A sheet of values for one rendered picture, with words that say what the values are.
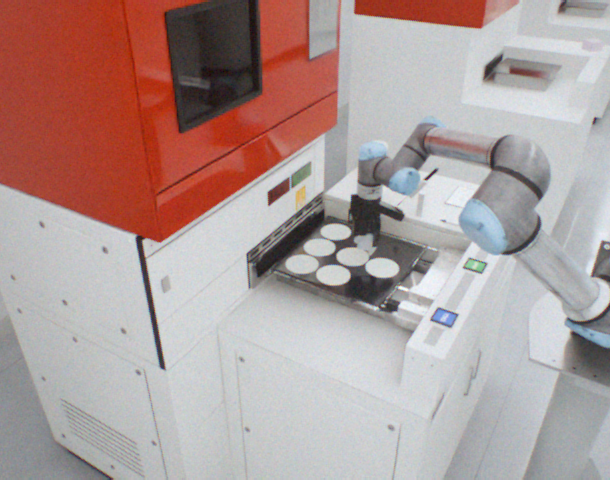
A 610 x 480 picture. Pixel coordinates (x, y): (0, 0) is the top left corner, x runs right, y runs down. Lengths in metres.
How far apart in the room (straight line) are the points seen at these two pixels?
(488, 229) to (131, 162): 0.72
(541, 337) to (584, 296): 0.34
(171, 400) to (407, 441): 0.62
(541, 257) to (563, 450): 0.89
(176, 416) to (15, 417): 1.19
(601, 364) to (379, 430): 0.61
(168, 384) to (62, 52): 0.84
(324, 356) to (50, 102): 0.89
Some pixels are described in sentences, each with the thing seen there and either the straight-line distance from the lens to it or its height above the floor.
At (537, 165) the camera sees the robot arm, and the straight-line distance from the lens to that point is 1.22.
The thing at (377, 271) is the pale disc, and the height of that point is 0.90.
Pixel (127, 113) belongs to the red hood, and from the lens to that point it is 1.15.
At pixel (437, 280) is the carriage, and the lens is 1.73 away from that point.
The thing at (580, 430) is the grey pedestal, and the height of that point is 0.49.
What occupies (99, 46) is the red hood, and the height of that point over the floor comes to 1.63.
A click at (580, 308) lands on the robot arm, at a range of 1.43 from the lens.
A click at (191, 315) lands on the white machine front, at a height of 0.93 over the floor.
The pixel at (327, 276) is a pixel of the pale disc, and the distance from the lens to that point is 1.67.
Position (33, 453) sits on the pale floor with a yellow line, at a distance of 2.57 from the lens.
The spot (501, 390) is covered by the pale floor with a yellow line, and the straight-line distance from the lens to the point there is 2.70.
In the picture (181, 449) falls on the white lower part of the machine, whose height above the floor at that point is 0.50.
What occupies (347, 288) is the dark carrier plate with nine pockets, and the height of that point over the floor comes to 0.90.
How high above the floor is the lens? 1.89
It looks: 33 degrees down
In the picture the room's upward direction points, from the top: straight up
